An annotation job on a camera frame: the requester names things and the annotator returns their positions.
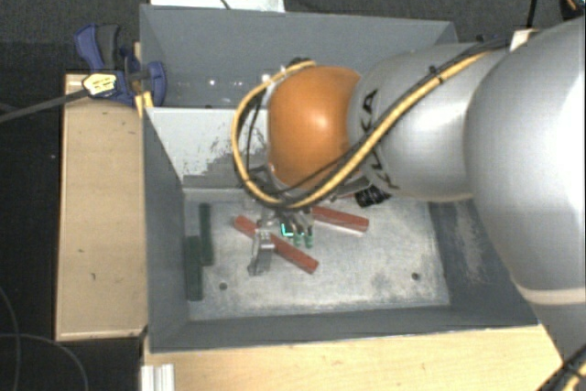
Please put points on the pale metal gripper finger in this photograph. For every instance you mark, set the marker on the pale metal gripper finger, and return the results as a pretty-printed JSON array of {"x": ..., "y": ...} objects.
[
  {"x": 254, "y": 253},
  {"x": 266, "y": 256}
]

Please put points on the red-brown flat block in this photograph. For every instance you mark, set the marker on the red-brown flat block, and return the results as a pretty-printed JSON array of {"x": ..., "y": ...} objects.
[
  {"x": 343, "y": 219},
  {"x": 297, "y": 255}
]

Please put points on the dark green flat block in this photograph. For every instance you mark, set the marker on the dark green flat block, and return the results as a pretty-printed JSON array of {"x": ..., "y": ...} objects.
[
  {"x": 206, "y": 233},
  {"x": 193, "y": 270}
]

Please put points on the grey metal bin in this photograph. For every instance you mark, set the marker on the grey metal bin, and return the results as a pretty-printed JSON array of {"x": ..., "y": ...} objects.
[{"x": 366, "y": 288}]

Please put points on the pale wood board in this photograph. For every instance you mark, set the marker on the pale wood board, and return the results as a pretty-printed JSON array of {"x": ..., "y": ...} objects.
[{"x": 103, "y": 220}]

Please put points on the black cylinder on white bracket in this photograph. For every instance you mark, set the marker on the black cylinder on white bracket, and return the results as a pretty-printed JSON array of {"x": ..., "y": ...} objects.
[{"x": 372, "y": 197}]

